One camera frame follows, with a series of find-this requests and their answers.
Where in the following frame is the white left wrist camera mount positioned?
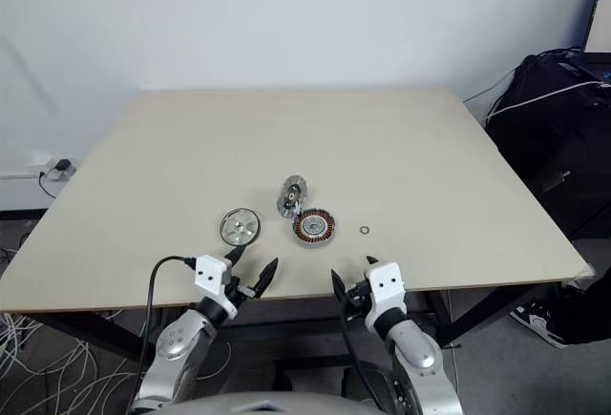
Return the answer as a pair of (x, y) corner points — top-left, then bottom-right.
(193, 254), (239, 323)

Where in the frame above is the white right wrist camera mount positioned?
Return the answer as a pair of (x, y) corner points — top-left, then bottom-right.
(363, 261), (408, 335)

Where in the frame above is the shiny silver motor bell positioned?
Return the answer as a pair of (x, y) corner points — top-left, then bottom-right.
(219, 208), (263, 246)

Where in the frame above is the black white sneaker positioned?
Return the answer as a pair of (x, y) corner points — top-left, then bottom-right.
(509, 302), (569, 348)

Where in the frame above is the copper wound motor stator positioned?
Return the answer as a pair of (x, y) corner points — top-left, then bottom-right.
(290, 209), (339, 248)

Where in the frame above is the clear tape piece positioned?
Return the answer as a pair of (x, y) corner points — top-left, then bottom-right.
(572, 264), (596, 287)

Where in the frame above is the grey finned motor housing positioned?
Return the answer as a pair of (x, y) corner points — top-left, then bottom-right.
(275, 174), (306, 219)

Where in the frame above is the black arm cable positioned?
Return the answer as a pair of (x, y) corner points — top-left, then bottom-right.
(136, 255), (198, 402)
(337, 298), (383, 402)

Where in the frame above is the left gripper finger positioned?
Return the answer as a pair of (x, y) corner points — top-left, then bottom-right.
(252, 257), (281, 300)
(221, 245), (246, 267)

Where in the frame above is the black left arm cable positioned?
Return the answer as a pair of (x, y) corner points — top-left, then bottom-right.
(136, 255), (198, 402)

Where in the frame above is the laptop screen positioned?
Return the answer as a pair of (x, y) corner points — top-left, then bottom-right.
(567, 0), (611, 87)

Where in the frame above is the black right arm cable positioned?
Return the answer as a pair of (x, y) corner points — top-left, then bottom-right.
(337, 298), (383, 402)

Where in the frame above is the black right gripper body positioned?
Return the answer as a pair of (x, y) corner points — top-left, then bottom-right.
(342, 279), (371, 323)

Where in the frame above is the black adapter cable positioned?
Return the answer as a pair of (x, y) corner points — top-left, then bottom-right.
(37, 170), (61, 197)

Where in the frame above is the white floor cable bundle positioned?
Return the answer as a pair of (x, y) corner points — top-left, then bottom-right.
(0, 312), (144, 415)

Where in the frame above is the black bag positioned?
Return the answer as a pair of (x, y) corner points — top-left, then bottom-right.
(484, 52), (611, 239)

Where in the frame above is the thin grey cable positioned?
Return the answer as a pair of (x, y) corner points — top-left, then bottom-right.
(463, 69), (519, 102)

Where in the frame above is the black metal table frame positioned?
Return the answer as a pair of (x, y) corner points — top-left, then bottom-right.
(42, 285), (564, 373)

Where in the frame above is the wall power socket plug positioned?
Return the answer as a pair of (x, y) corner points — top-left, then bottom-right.
(0, 156), (77, 180)

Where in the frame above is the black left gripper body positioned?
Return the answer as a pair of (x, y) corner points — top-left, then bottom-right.
(226, 271), (260, 312)

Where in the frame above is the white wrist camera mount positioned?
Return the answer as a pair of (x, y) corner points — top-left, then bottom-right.
(193, 254), (239, 323)
(363, 261), (408, 335)

